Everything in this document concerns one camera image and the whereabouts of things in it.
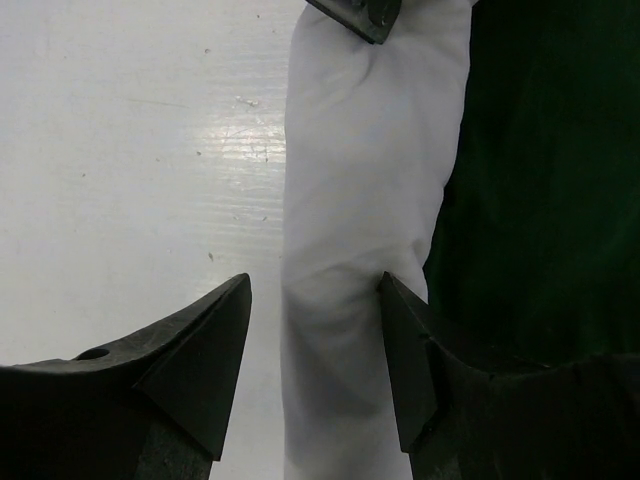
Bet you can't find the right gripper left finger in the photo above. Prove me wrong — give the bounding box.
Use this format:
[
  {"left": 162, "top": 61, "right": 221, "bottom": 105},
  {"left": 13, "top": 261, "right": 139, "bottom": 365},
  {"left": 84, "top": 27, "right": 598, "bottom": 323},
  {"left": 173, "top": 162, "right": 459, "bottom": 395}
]
[{"left": 1, "top": 274, "right": 252, "bottom": 479}]

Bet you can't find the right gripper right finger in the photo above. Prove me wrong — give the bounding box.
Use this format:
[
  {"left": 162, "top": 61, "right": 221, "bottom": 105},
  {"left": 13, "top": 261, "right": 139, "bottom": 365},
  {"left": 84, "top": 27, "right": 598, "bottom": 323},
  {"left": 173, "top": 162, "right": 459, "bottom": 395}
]
[{"left": 379, "top": 274, "right": 639, "bottom": 479}]

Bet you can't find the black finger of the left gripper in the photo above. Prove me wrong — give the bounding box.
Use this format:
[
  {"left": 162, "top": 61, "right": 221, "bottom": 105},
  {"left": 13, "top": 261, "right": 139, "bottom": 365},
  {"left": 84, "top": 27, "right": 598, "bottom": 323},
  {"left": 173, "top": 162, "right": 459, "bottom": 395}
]
[{"left": 307, "top": 0, "right": 402, "bottom": 45}]

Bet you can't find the white green raglan t-shirt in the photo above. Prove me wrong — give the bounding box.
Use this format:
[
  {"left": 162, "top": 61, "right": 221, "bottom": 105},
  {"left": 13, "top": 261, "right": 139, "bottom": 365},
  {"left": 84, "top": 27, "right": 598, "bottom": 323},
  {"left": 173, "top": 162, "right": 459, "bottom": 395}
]
[{"left": 281, "top": 1, "right": 639, "bottom": 479}]

